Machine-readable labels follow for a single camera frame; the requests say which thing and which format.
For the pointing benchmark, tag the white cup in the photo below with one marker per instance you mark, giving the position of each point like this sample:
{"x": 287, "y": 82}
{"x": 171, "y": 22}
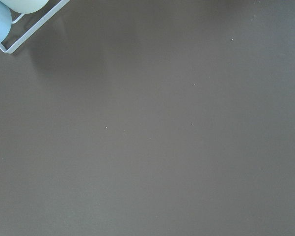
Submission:
{"x": 25, "y": 6}

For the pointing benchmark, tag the white wire cup rack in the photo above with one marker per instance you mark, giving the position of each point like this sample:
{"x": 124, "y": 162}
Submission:
{"x": 34, "y": 28}

